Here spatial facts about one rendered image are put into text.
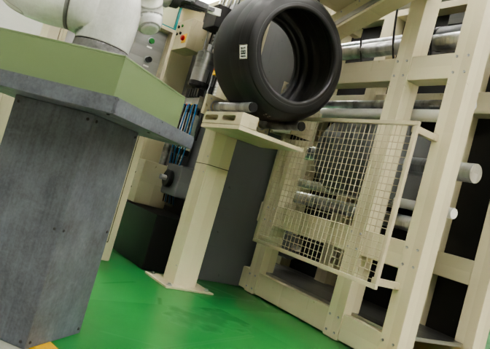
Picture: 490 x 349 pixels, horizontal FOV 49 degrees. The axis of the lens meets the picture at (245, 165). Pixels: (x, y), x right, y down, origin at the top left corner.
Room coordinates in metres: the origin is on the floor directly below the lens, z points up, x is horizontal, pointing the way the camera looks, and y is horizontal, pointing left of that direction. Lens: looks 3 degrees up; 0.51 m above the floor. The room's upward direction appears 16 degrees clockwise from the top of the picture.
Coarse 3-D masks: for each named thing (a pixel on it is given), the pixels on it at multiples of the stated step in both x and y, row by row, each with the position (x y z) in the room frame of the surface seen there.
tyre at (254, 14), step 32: (256, 0) 2.29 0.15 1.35; (288, 0) 2.30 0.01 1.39; (224, 32) 2.37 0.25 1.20; (256, 32) 2.24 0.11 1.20; (288, 32) 2.67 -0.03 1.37; (320, 32) 2.60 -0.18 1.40; (224, 64) 2.36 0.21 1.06; (256, 64) 2.26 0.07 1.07; (320, 64) 2.67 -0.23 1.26; (256, 96) 2.32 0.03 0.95; (288, 96) 2.71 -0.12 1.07; (320, 96) 2.46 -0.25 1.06
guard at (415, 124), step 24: (312, 120) 2.71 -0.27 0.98; (336, 120) 2.55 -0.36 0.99; (360, 120) 2.41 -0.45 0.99; (384, 120) 2.29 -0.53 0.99; (408, 120) 2.18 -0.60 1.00; (360, 144) 2.39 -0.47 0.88; (408, 168) 2.15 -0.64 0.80; (288, 192) 2.74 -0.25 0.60; (384, 192) 2.21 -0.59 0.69; (336, 216) 2.41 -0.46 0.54; (264, 240) 2.82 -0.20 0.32; (288, 240) 2.66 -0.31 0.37; (360, 240) 2.26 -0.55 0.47; (384, 240) 2.15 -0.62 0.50
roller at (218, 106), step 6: (216, 102) 2.59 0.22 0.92; (222, 102) 2.54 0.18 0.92; (228, 102) 2.49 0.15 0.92; (234, 102) 2.44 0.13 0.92; (240, 102) 2.40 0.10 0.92; (246, 102) 2.35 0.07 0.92; (252, 102) 2.31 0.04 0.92; (216, 108) 2.56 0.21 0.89; (222, 108) 2.51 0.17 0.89; (228, 108) 2.46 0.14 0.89; (234, 108) 2.41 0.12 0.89; (240, 108) 2.37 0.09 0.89; (246, 108) 2.32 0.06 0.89; (252, 108) 2.31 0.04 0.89
